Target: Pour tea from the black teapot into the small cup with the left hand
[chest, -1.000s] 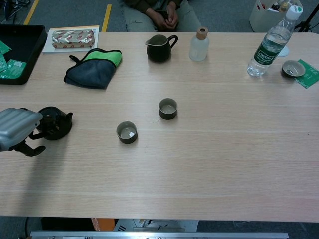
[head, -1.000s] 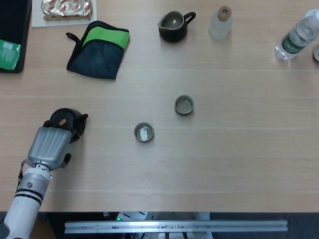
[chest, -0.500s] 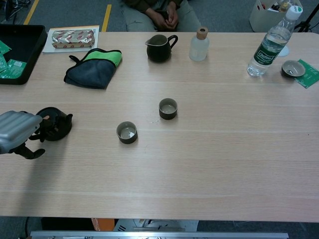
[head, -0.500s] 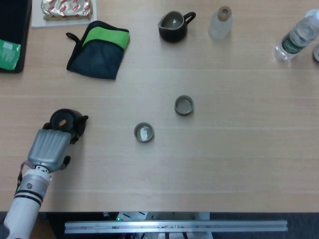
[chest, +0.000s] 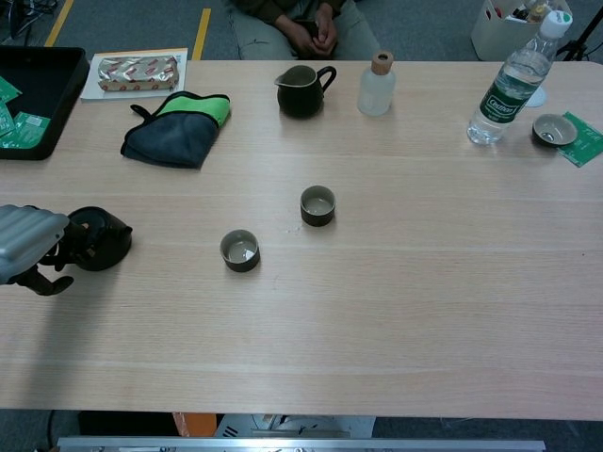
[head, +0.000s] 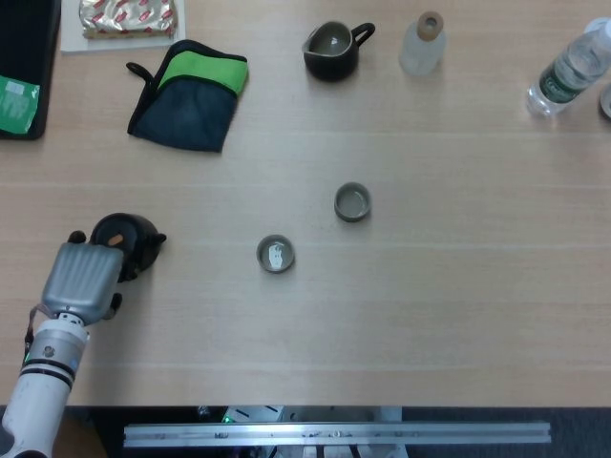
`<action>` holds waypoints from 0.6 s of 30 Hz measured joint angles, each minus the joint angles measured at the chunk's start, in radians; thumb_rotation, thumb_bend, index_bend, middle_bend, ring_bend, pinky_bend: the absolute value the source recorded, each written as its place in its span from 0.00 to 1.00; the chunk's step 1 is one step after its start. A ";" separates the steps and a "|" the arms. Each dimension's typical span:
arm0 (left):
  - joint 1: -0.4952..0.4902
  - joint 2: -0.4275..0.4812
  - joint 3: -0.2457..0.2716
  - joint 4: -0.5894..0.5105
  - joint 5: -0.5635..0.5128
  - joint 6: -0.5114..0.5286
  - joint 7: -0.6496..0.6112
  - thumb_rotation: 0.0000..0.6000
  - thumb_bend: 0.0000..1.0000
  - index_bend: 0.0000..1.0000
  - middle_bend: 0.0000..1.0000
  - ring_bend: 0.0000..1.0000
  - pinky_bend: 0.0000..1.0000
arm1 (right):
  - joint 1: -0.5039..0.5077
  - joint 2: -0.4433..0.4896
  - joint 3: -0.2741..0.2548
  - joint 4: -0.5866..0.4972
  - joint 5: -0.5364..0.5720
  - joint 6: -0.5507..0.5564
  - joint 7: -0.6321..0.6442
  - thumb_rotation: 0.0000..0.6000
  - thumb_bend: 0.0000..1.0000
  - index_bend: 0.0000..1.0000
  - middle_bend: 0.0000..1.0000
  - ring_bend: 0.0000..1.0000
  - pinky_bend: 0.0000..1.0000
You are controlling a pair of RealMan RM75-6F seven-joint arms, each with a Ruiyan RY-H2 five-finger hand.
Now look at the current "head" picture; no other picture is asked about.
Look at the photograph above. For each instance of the green tea sachet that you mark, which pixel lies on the green tea sachet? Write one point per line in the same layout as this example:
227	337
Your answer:
16	105

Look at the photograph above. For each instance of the green and grey cloth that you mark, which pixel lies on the green and grey cloth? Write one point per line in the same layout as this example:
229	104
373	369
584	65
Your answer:
191	119

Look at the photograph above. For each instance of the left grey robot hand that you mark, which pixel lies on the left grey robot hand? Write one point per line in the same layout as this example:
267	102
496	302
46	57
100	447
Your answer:
81	281

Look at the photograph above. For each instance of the frosted glass bottle wooden cap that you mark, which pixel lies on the frosted glass bottle wooden cap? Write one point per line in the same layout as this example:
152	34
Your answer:
420	55

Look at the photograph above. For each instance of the white paper sheet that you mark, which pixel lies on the white paper sheet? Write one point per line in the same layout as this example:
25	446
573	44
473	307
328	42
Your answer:
71	45

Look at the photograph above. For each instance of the black plastic tray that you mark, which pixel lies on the black plastic tray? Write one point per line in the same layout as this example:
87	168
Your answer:
48	47

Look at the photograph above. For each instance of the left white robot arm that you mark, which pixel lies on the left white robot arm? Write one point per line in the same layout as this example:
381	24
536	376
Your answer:
43	381

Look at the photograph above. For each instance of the dark flared tea bowl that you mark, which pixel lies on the dark flared tea bowl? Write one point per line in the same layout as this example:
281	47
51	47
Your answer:
607	102

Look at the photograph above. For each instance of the aluminium rail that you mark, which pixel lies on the aluminium rail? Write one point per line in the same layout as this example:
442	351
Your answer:
334	434

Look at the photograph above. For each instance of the silver foil tea package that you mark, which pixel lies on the silver foil tea package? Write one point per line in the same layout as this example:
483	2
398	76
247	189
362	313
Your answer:
129	19

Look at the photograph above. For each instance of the dark teacup grey inside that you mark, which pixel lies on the dark teacup grey inside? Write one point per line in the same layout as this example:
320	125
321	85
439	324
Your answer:
275	268
353	202

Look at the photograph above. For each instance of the clear plastic water bottle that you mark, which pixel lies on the clear plastic water bottle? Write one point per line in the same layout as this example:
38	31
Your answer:
563	76

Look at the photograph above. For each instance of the black ceramic pitcher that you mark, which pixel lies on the black ceramic pitcher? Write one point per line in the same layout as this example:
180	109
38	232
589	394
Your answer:
334	67

